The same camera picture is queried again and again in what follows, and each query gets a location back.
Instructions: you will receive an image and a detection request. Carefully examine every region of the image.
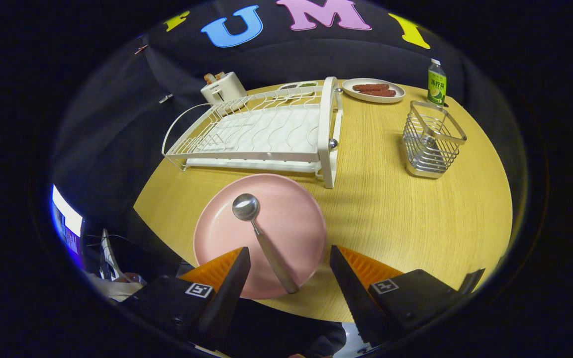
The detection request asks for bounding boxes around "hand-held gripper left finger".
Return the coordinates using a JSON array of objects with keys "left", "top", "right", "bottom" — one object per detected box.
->
[{"left": 122, "top": 246, "right": 251, "bottom": 351}]

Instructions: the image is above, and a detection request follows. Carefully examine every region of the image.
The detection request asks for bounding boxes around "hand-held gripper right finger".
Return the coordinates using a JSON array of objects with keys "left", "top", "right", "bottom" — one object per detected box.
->
[{"left": 330, "top": 245, "right": 486, "bottom": 347}]

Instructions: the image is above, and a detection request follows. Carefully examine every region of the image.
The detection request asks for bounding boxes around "metal spoon with brown handle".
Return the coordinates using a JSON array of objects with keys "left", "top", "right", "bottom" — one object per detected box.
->
[{"left": 232, "top": 193, "right": 300, "bottom": 295}]

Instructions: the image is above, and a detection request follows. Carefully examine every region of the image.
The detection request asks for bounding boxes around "pink plate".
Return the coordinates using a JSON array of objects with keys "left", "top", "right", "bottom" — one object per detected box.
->
[{"left": 193, "top": 173, "right": 328, "bottom": 300}]

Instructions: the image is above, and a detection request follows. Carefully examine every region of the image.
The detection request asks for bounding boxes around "silver wire basket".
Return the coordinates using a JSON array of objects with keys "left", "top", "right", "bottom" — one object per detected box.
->
[{"left": 402, "top": 100, "right": 467, "bottom": 179}]

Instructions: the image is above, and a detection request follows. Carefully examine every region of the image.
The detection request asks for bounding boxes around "white wire dish rack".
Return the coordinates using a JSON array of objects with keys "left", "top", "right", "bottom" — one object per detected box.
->
[{"left": 161, "top": 76, "right": 343, "bottom": 189}]

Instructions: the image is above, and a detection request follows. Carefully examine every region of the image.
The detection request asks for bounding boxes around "white oval dish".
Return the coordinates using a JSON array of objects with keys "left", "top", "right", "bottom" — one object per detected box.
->
[{"left": 341, "top": 78, "right": 406, "bottom": 104}]

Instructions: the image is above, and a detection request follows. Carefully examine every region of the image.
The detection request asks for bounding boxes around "white divided dish with beans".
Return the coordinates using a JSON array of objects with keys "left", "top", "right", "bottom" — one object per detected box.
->
[{"left": 278, "top": 81, "right": 319, "bottom": 97}]

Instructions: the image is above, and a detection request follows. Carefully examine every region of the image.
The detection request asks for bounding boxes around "lit screen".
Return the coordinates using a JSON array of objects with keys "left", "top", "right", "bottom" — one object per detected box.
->
[{"left": 50, "top": 185, "right": 84, "bottom": 259}]

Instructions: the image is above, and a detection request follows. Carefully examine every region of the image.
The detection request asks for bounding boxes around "white toaster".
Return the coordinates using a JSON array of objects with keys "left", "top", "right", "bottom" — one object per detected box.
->
[{"left": 200, "top": 72, "right": 247, "bottom": 106}]

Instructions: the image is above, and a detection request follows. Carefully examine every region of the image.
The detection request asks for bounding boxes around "black backdrop cloth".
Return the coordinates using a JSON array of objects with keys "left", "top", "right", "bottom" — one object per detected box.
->
[{"left": 50, "top": 0, "right": 526, "bottom": 259}]

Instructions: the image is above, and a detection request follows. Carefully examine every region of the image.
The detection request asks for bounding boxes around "green label plastic bottle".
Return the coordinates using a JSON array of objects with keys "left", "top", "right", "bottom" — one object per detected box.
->
[{"left": 427, "top": 59, "right": 447, "bottom": 107}]

